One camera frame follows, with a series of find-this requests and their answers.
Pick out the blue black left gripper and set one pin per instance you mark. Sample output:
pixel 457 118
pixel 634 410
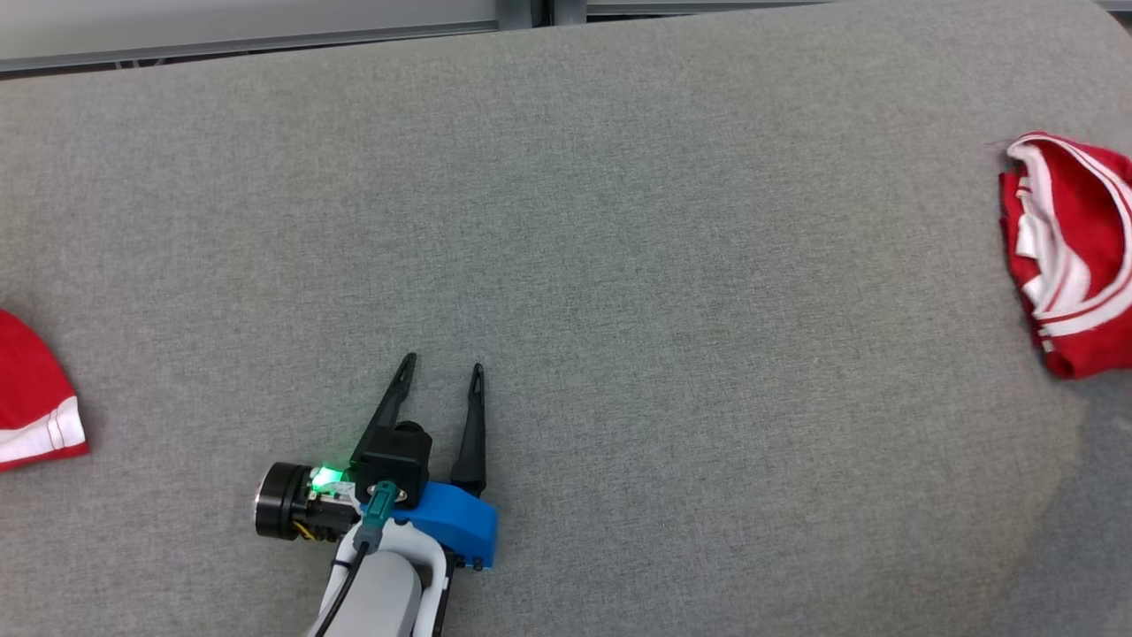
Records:
pixel 455 522

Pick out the red garment with white hem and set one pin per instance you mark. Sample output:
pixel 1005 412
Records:
pixel 31 389

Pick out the red white-striped garment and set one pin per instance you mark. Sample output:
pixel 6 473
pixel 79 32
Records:
pixel 1088 349

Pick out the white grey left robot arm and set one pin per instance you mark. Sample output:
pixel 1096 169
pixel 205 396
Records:
pixel 380 593

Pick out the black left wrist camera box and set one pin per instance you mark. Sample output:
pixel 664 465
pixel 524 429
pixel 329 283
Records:
pixel 393 460

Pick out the grey aluminium partition rail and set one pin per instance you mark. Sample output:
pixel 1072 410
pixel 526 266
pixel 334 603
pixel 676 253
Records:
pixel 221 46
pixel 690 7

